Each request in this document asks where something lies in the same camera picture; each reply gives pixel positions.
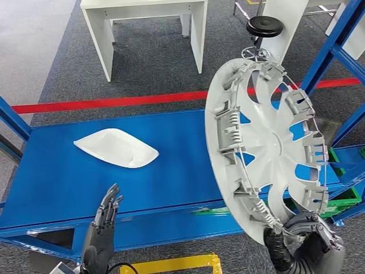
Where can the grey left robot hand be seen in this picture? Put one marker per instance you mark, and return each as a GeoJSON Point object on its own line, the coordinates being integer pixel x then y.
{"type": "Point", "coordinates": [99, 246]}

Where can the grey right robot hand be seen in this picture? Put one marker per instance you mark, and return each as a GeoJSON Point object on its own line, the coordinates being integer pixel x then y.
{"type": "Point", "coordinates": [325, 257]}

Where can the grey plastic wheel cover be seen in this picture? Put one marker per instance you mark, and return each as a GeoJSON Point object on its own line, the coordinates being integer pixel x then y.
{"type": "Point", "coordinates": [265, 143]}

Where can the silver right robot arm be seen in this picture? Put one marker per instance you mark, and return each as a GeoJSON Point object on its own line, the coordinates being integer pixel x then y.
{"type": "Point", "coordinates": [298, 269]}

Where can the white teardrop plastic part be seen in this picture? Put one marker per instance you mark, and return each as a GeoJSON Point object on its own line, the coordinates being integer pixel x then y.
{"type": "Point", "coordinates": [117, 149]}

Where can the blue metal shelf rack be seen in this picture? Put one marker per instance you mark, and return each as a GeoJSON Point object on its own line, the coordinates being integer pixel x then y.
{"type": "Point", "coordinates": [176, 162]}

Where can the green plastic crate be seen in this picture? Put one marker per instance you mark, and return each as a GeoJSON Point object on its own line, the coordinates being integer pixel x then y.
{"type": "Point", "coordinates": [212, 211]}
{"type": "Point", "coordinates": [363, 152]}
{"type": "Point", "coordinates": [345, 198]}

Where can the red barrier belt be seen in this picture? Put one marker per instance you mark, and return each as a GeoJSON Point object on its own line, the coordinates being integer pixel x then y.
{"type": "Point", "coordinates": [114, 102]}

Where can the white desk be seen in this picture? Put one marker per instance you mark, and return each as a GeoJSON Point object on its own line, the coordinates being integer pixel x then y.
{"type": "Point", "coordinates": [99, 38]}

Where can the white cabinet panel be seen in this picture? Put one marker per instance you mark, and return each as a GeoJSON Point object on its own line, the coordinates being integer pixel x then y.
{"type": "Point", "coordinates": [354, 41]}
{"type": "Point", "coordinates": [288, 22]}

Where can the black round stool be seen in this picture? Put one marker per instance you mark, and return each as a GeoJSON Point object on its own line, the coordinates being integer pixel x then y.
{"type": "Point", "coordinates": [265, 26]}

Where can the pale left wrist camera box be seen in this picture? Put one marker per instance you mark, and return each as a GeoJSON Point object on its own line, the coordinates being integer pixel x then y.
{"type": "Point", "coordinates": [61, 269]}

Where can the metal frame legs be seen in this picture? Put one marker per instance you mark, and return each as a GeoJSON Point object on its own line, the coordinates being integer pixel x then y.
{"type": "Point", "coordinates": [242, 8]}

